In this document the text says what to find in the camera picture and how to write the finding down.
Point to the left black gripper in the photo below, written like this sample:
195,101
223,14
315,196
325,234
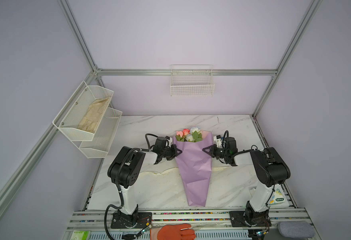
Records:
175,151

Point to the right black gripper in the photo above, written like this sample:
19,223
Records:
213,151

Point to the pink purple wrapping paper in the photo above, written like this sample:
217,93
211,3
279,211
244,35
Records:
195,168

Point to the deep pink fake rose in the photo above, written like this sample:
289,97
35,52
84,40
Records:
186,132

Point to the white fake rose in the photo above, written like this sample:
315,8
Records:
197,135

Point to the cream ribbon roll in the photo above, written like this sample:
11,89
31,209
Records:
165,172

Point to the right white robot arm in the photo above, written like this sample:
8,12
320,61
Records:
270,169

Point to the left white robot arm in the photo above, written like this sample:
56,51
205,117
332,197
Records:
124,172

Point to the orange rubber glove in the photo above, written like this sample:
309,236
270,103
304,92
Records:
173,232

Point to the lower white mesh shelf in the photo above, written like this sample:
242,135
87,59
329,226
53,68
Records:
100,145

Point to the white mesh shelf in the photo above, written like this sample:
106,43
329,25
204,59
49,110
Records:
100,145
80,118

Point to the colourful tissue pack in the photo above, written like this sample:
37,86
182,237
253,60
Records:
278,199

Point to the beige cloth in shelf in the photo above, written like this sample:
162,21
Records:
91,120

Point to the upper white mesh shelf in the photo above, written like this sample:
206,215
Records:
80,118

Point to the grey cloth pad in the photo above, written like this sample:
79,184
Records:
296,230

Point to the green white packet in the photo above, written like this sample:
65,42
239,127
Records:
80,235

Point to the white wire wall basket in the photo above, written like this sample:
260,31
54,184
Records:
191,81

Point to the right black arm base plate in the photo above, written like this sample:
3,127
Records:
249,218

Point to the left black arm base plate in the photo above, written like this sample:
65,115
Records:
137,220

